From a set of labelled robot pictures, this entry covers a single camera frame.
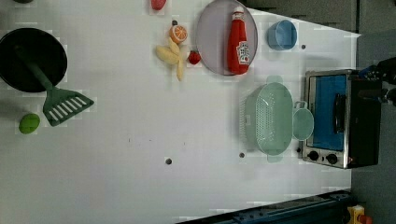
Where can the mint green plastic strainer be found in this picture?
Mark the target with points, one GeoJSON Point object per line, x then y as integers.
{"type": "Point", "coordinates": [268, 119]}

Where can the small red toy strawberry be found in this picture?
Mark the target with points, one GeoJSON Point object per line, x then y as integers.
{"type": "Point", "coordinates": [194, 57]}

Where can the toy peeled banana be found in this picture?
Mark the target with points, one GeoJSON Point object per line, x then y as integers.
{"type": "Point", "coordinates": [172, 55]}

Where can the red ketchup bottle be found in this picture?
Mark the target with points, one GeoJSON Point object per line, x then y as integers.
{"type": "Point", "coordinates": [238, 57]}

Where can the grey round plate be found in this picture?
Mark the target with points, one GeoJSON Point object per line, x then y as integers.
{"type": "Point", "coordinates": [212, 33]}

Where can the toy orange slice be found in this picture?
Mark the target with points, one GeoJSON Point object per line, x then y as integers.
{"type": "Point", "coordinates": [178, 34]}

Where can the mint green cup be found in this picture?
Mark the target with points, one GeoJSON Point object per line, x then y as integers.
{"type": "Point", "coordinates": [302, 121]}

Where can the blue plastic bowl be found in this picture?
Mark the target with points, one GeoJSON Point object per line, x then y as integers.
{"type": "Point", "coordinates": [282, 35]}

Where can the pink toy strawberry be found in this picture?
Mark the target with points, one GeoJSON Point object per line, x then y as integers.
{"type": "Point", "coordinates": [157, 4]}

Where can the dark green slotted spatula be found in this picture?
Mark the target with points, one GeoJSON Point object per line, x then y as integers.
{"type": "Point", "coordinates": [60, 105]}

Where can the black toaster oven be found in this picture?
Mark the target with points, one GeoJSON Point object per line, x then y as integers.
{"type": "Point", "coordinates": [347, 115]}

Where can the black round pan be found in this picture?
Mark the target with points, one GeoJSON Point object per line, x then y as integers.
{"type": "Point", "coordinates": [42, 48]}

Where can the green toy lime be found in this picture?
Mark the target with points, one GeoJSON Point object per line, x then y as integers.
{"type": "Point", "coordinates": [29, 123]}

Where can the yellow and red clamp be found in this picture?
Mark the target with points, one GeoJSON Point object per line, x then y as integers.
{"type": "Point", "coordinates": [357, 215]}

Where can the dark object at table edge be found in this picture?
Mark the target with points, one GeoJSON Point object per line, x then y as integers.
{"type": "Point", "coordinates": [23, 1]}

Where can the blue metal frame rail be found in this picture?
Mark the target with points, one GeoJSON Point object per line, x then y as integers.
{"type": "Point", "coordinates": [327, 208]}

